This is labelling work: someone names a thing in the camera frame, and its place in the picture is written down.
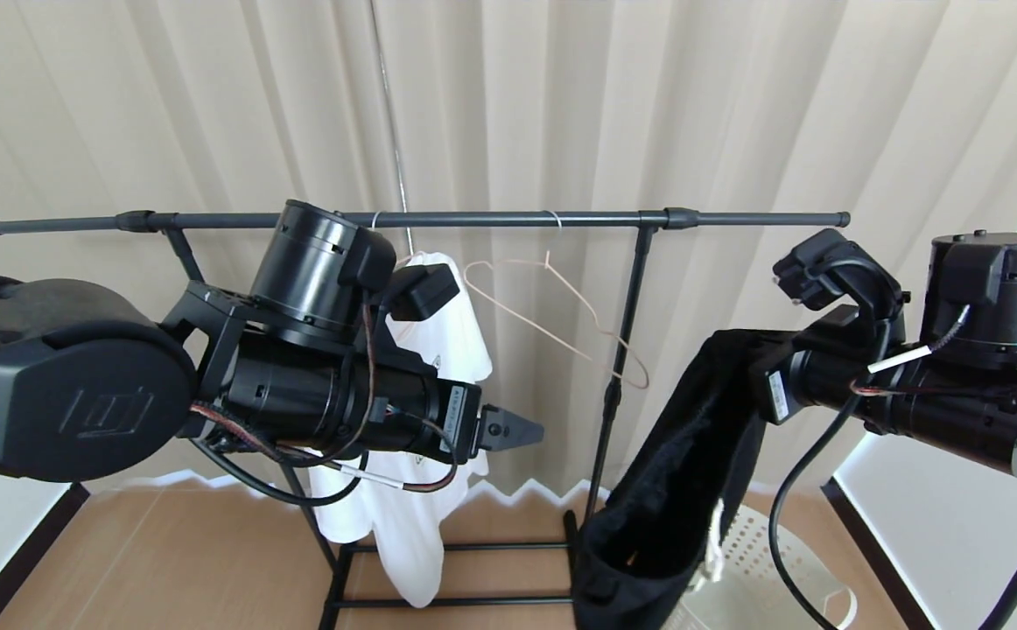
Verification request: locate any black garment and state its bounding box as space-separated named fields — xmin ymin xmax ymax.
xmin=571 ymin=328 xmax=795 ymax=630

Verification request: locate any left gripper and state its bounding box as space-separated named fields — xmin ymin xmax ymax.
xmin=228 ymin=333 xmax=547 ymax=465

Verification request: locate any black cable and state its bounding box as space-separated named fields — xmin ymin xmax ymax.
xmin=768 ymin=392 xmax=1017 ymax=630
xmin=193 ymin=436 xmax=371 ymax=509

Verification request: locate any white printed garment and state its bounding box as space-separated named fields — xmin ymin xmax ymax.
xmin=306 ymin=251 xmax=494 ymax=610

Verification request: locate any white laundry basket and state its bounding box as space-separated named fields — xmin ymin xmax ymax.
xmin=673 ymin=502 xmax=860 ymax=630

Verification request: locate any black clothes rack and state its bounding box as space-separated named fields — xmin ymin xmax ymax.
xmin=0 ymin=207 xmax=852 ymax=630

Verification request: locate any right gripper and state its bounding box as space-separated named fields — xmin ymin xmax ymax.
xmin=748 ymin=348 xmax=1017 ymax=479

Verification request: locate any pink clothes hanger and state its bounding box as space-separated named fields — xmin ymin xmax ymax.
xmin=462 ymin=213 xmax=652 ymax=391

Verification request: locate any beige curtain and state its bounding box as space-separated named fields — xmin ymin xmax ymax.
xmin=0 ymin=0 xmax=1017 ymax=510

